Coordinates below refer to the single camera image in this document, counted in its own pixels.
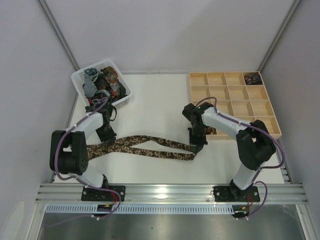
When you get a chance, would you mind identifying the brown floral tie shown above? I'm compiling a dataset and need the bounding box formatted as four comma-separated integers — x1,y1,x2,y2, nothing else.
86,135,196,161

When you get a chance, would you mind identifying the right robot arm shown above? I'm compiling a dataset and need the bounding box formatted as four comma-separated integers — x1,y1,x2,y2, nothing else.
182,102,276,191

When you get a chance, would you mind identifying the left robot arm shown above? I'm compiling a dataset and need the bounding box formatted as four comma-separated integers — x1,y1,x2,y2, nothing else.
49,102,117,189

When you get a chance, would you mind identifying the rolled red patterned tie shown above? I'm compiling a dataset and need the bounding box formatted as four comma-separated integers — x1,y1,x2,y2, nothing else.
206,127,217,135

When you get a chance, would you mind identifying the dark green tie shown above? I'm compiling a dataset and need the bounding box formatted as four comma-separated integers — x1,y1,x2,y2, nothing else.
85,85,128,109

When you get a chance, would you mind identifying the brown orange patterned tie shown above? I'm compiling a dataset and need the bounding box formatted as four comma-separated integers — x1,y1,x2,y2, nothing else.
100,66,121,95

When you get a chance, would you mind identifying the grey patterned tie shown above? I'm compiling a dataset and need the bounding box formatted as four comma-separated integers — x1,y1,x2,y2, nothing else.
83,68,111,105

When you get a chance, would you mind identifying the wooden compartment tray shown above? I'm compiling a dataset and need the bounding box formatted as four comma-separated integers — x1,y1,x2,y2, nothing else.
188,71,282,139

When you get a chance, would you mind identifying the white plastic basket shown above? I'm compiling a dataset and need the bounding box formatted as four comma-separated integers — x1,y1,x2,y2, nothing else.
71,59,133,108

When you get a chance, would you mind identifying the rolled dark floral tie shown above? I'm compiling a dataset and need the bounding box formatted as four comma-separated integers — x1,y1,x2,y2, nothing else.
243,72,263,86

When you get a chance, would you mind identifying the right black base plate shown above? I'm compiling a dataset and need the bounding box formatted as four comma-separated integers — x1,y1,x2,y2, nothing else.
213,185,261,203

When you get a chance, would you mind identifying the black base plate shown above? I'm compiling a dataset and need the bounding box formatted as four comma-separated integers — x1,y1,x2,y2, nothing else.
81,185,126,202
213,185,261,203

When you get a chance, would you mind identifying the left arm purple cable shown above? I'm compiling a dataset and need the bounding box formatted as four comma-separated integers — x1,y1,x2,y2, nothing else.
46,96,122,227

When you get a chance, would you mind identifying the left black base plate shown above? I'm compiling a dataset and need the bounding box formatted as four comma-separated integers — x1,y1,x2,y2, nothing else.
81,185,126,202

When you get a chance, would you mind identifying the white slotted cable duct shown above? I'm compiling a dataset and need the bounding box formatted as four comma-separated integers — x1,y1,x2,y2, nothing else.
45,203,247,215

